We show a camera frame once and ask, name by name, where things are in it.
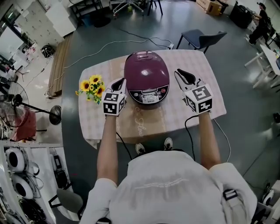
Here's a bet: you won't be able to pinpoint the dark blue chair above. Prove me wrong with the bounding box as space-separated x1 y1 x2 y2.
176 29 228 54

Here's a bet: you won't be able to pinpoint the black bar stool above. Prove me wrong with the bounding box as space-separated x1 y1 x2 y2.
147 0 164 16

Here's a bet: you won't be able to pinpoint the white floor cable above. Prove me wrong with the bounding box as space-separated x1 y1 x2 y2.
63 37 173 69

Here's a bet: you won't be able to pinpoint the red fabric bundle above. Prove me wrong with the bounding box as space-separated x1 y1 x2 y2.
10 108 37 142

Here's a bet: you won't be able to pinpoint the black suitcase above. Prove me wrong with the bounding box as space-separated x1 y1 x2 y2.
229 1 253 29

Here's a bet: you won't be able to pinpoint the white round device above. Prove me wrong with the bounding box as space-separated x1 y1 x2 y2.
12 175 35 200
5 147 26 172

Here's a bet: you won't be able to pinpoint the black rectangular adapter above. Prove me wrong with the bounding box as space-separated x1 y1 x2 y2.
52 154 63 170

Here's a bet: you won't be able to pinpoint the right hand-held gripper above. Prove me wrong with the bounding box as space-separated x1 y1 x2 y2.
174 68 214 115

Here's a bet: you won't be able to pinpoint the sunflower bouquet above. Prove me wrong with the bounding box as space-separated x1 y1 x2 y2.
75 74 106 105

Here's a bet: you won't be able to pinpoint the whiteboard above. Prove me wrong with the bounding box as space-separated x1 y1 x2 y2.
0 26 24 55

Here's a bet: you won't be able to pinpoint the person's right shoe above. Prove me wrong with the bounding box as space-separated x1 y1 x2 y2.
164 137 173 151

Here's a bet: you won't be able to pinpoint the brown wooden pallet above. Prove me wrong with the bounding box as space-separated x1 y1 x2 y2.
47 34 74 98

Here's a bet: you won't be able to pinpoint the thin white cable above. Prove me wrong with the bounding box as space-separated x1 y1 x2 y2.
213 118 231 162

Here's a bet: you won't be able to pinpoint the black round device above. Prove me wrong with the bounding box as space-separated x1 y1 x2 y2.
19 198 48 221

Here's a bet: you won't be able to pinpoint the white cabinet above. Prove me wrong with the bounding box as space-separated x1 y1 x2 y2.
45 4 77 37

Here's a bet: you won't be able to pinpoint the cardboard box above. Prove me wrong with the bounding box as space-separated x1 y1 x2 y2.
196 0 228 16

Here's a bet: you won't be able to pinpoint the thin black floor cable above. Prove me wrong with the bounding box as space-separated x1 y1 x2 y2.
118 28 173 48

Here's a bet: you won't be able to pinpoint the small tripod stand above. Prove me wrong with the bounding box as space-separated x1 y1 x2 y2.
13 65 30 81

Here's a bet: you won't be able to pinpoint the black side table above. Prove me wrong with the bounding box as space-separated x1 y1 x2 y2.
70 0 103 15

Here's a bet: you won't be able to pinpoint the purple rice cooker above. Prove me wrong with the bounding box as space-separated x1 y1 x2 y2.
124 50 171 105

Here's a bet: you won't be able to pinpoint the person's right forearm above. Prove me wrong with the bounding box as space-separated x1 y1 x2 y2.
198 112 221 170

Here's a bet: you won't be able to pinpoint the white desk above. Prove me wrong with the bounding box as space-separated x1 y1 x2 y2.
244 45 280 89

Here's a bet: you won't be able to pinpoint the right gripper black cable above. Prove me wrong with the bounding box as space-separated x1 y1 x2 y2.
185 115 200 161

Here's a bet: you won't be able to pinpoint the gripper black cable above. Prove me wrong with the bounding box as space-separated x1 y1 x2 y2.
115 132 133 160
185 115 200 161

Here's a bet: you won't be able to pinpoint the person's dark trousers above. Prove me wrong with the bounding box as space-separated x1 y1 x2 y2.
131 148 186 160

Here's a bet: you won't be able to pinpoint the person's white shirt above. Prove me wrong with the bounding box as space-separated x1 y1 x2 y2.
80 150 258 224

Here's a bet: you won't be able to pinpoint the teal bin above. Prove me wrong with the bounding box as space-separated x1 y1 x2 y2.
82 14 92 27

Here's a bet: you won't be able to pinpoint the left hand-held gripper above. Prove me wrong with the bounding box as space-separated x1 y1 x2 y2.
101 77 128 116

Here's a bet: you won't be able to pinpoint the grey chair with black legs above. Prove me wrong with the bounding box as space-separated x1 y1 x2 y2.
48 188 85 221

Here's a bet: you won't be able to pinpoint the white metal rack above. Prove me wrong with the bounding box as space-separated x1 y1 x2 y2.
0 140 73 224

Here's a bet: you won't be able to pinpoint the metal clothes rack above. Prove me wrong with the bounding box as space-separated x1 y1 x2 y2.
110 0 145 17

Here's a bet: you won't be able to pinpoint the wall of white lockers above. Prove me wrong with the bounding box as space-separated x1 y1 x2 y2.
15 2 66 46

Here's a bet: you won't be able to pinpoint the person's right harness strap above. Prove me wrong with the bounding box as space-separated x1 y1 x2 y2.
222 189 250 224

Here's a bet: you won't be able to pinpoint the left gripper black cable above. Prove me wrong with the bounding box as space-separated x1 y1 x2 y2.
115 132 133 160

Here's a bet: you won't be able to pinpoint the person's left forearm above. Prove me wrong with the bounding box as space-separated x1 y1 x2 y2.
97 115 120 186

